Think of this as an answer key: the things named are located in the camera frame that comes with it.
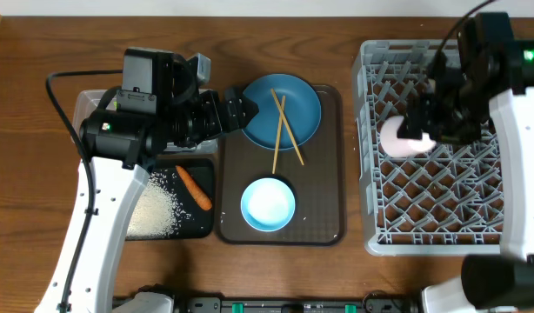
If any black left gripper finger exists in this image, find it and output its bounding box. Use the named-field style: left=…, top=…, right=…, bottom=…
left=224, top=86, right=243, bottom=103
left=236, top=96, right=259, bottom=129

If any wooden chopstick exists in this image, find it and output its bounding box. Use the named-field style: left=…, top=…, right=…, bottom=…
left=272, top=95, right=286, bottom=175
left=270, top=89, right=304, bottom=165

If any dark blue plate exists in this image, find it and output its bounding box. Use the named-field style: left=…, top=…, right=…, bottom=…
left=243, top=74, right=322, bottom=150

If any pink cup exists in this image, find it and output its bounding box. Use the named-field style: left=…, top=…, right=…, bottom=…
left=380, top=116, right=437, bottom=158

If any orange carrot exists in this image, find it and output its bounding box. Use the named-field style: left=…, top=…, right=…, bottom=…
left=176, top=165, right=213, bottom=211

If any light blue bowl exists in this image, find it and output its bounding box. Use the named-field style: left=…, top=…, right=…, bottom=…
left=240, top=177, right=297, bottom=232

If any pile of white rice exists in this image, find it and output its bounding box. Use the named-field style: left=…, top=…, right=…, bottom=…
left=126, top=169, right=193, bottom=240

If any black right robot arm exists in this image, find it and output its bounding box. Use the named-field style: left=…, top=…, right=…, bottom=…
left=397, top=39, right=534, bottom=312

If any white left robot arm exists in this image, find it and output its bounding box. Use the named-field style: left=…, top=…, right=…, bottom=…
left=36, top=95, right=183, bottom=312

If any grey dishwasher rack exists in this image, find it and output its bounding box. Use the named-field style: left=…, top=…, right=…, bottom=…
left=352, top=40, right=504, bottom=256

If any brown serving tray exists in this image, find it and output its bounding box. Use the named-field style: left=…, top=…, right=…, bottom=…
left=216, top=84, right=346, bottom=246

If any black tray bin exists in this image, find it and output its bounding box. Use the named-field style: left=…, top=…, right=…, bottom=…
left=150, top=158, right=216, bottom=240

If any clear plastic bin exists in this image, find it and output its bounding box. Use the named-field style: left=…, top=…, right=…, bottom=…
left=72, top=90, right=219, bottom=155

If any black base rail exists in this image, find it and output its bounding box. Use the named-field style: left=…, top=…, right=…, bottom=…
left=138, top=285, right=422, bottom=313

